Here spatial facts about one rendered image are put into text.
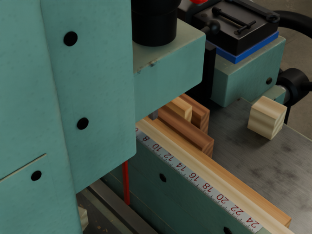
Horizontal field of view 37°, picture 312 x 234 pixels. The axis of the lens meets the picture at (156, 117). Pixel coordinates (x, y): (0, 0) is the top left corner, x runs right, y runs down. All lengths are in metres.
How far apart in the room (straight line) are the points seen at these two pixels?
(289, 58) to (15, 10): 2.18
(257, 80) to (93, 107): 0.38
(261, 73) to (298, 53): 1.73
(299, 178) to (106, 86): 0.31
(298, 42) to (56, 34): 2.25
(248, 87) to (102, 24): 0.40
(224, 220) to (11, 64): 0.31
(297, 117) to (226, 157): 1.47
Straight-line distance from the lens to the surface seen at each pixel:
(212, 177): 0.53
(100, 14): 0.36
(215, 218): 0.52
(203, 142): 0.57
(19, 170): 0.32
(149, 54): 0.49
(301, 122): 2.06
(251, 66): 0.69
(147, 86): 0.49
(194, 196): 0.53
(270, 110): 0.64
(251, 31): 0.67
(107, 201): 0.68
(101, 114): 0.41
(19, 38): 0.27
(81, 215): 0.65
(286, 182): 0.61
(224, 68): 0.66
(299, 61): 2.40
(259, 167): 0.62
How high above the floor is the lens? 1.36
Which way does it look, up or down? 43 degrees down
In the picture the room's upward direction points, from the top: straight up
